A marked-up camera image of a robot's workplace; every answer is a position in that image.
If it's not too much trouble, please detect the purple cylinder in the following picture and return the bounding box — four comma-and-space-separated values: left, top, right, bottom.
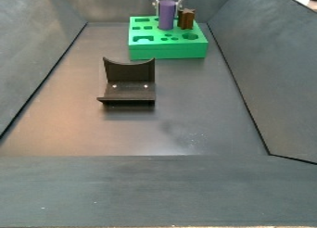
158, 0, 175, 31

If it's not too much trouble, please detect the green shape sorting board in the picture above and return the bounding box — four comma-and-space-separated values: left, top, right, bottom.
127, 16, 209, 60

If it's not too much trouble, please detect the brown star block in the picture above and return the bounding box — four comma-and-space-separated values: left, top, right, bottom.
177, 8, 195, 30

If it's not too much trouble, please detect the black curved holder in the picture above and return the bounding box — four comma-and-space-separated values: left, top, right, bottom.
96, 57, 156, 103

